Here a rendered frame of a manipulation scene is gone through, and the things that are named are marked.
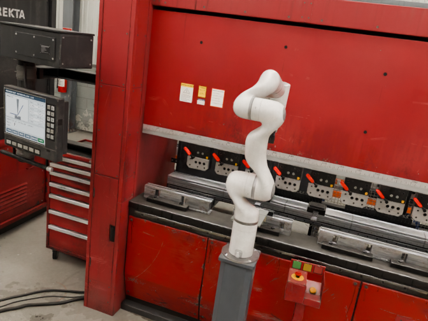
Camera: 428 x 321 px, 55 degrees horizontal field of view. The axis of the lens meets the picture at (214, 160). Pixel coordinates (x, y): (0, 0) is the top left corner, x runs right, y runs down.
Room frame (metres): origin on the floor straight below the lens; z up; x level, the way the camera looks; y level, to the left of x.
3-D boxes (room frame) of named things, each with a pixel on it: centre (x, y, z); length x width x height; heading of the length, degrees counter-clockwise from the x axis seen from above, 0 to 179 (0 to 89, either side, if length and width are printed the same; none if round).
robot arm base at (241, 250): (1.87, -0.19, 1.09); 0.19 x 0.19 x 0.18
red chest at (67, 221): (3.31, 1.02, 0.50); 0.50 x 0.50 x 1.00; 73
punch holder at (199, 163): (2.65, 0.09, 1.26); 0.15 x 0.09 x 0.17; 73
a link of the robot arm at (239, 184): (1.88, -0.16, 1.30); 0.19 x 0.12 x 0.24; 73
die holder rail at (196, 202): (2.69, 0.21, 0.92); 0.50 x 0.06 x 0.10; 73
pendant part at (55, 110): (2.32, 1.04, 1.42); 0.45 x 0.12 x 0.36; 63
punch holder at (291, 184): (2.48, -0.48, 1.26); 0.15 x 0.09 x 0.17; 73
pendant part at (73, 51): (2.42, 1.04, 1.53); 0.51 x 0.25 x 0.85; 63
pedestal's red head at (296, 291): (2.10, -0.61, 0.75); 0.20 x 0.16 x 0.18; 78
